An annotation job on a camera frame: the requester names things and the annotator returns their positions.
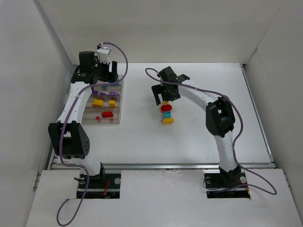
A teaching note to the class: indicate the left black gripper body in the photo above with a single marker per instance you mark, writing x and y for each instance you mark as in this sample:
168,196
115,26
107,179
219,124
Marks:
110,73

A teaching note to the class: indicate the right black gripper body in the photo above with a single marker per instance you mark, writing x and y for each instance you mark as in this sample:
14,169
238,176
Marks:
169,93

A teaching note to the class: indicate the red rounded lego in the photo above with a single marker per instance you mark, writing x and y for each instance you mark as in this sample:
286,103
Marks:
166,108

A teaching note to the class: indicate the purple lego block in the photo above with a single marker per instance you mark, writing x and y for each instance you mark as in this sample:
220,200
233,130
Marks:
113,95

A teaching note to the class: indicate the purple tan lego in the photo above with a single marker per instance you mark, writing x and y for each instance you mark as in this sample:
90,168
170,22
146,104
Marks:
103,95

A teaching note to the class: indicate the yellow orange lego block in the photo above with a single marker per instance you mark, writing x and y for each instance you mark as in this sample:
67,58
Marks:
112,103

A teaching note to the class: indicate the yellow lego plate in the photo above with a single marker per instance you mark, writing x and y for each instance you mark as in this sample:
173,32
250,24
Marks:
168,120

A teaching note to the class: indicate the small yellow lego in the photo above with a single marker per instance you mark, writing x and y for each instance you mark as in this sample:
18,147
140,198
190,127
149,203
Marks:
98,103

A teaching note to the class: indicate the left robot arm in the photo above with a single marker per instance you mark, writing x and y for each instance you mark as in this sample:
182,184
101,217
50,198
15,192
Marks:
69,140

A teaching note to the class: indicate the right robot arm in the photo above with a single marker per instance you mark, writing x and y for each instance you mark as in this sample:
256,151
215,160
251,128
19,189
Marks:
219,120

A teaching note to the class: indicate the clear bin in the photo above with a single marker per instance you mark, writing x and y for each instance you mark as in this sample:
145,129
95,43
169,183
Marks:
101,116
111,81
108,90
106,101

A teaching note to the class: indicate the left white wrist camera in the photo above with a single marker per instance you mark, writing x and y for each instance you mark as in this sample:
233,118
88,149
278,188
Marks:
104,54

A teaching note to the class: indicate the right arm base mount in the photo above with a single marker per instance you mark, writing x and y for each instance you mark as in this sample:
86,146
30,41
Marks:
219,187

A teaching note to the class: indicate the aluminium rail front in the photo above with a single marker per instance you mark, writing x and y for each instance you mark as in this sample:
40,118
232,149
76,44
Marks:
270,165

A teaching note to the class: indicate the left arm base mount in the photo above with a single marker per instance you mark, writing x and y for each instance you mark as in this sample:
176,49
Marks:
104,186

